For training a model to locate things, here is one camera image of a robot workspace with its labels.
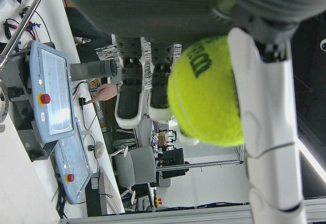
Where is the grey and white left robot hand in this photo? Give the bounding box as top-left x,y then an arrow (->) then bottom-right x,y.
55,0 -> 326,224

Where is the yellow-green tennis ball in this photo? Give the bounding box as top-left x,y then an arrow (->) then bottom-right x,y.
167,34 -> 245,147

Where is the grey-sleeved person's forearm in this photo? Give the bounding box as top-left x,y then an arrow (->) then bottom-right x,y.
70,60 -> 118,78

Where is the person's bare hand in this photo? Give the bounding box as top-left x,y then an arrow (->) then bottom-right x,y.
85,83 -> 118,105

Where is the large blue teach pendant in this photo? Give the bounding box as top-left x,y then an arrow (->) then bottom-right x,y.
29,40 -> 77,144

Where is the shiny metal rod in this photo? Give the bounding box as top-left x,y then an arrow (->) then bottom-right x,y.
0,0 -> 53,68

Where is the white computer mouse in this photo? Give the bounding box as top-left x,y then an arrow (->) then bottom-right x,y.
94,141 -> 104,158

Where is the black monitor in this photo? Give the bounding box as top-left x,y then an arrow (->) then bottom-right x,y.
160,147 -> 191,179

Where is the grey office chair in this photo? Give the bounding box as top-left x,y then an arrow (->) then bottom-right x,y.
109,145 -> 160,211

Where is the small blue teach pendant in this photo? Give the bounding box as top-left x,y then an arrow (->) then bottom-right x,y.
55,122 -> 92,205

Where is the white keyboard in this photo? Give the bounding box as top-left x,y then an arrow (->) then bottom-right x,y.
98,166 -> 125,214

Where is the black computer box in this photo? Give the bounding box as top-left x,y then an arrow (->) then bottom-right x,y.
85,173 -> 103,217

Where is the red and black wire bundle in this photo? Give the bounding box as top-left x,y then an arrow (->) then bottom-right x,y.
2,6 -> 56,51

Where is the aluminium frame table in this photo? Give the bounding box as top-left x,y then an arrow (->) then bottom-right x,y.
155,142 -> 245,171

